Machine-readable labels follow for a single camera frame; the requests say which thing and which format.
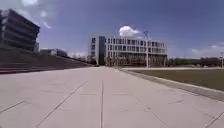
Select white building with grid windows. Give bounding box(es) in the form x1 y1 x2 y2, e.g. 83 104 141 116
88 35 168 68

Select pale concrete slab plaza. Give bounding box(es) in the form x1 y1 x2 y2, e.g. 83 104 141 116
0 66 224 128

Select tall pale pole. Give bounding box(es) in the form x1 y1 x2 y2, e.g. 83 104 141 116
143 30 150 69

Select low grey building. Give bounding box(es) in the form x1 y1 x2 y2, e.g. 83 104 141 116
39 48 68 58

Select pale kerb strip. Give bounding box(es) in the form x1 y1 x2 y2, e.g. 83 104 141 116
118 68 224 103

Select grass lawn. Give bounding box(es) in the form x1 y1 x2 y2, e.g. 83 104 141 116
124 68 224 92

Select wide dark steps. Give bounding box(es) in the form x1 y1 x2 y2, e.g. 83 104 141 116
0 46 93 75

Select distant row of trees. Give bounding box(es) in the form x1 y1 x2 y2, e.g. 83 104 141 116
167 57 223 68

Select dark multi-storey building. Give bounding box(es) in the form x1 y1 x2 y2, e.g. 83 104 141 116
0 8 41 53

